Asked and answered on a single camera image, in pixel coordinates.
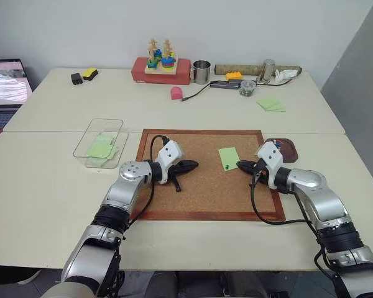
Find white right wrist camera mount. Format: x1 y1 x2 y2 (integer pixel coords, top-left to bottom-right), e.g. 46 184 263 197
255 142 285 189

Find green sticky note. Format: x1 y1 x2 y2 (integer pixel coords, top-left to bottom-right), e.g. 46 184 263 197
86 142 115 160
94 134 119 158
218 146 241 171

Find steel mug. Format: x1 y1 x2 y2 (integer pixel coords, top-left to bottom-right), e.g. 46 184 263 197
190 59 213 85

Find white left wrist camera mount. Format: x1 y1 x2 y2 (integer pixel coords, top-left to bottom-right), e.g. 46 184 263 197
154 140 185 184

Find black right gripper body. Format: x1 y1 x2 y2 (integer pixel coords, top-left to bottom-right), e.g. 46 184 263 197
250 158 270 184

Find yellow black board eraser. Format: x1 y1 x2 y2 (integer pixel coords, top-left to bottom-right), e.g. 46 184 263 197
81 67 99 82

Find open laptop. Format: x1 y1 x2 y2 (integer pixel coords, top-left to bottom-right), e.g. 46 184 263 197
0 58 34 132

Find clear jar of pushpins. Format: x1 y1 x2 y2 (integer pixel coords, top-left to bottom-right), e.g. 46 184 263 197
238 79 257 97

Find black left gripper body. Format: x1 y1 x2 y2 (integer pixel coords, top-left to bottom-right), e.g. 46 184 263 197
166 160 188 185

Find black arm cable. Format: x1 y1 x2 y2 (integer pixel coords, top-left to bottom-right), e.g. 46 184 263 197
127 135 170 225
250 172 333 274

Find wood-framed cork board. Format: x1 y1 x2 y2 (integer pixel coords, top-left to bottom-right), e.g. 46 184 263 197
136 129 287 222

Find wooden colourful stacking toy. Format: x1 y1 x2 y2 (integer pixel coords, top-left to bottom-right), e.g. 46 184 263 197
144 38 178 76

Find black usb hub with cable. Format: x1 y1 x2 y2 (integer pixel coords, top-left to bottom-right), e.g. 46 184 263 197
181 78 242 102

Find red rectangular box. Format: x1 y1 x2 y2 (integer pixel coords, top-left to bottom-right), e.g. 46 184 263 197
131 56 192 86

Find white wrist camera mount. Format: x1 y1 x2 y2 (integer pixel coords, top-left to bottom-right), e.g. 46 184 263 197
255 142 285 189
154 140 185 184

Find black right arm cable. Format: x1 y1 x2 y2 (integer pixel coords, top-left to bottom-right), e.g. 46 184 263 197
250 172 333 274

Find white crumpled tissue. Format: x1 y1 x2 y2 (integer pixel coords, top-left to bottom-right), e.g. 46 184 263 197
273 68 299 84

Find steel cylinder cup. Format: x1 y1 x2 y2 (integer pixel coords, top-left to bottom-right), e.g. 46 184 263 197
257 58 276 84

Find brown oval tray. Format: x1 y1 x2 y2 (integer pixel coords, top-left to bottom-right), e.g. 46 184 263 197
264 138 300 165

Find clear plastic box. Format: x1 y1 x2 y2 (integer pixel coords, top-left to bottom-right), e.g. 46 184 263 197
73 118 130 169

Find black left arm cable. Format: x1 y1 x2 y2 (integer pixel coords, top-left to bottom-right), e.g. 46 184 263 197
127 135 170 225

